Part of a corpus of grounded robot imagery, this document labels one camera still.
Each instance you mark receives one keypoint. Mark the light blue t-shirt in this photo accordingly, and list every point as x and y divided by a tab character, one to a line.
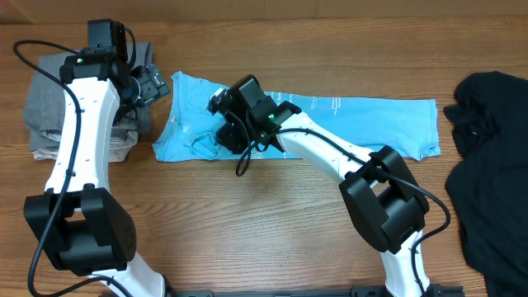
408	126

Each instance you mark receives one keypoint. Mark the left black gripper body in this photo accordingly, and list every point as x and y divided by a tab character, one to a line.
151	86

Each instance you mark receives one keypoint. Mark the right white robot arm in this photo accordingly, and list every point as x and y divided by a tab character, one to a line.
381	196

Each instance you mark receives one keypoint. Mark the folded grey trousers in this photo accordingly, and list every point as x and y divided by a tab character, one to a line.
43	116

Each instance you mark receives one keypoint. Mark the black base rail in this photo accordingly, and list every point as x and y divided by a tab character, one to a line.
358	291

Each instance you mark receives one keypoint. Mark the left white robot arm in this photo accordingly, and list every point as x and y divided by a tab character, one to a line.
79	225

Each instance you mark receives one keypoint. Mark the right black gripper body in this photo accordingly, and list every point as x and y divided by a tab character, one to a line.
234	137

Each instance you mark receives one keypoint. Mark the black garment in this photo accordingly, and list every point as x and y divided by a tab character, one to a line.
488	187

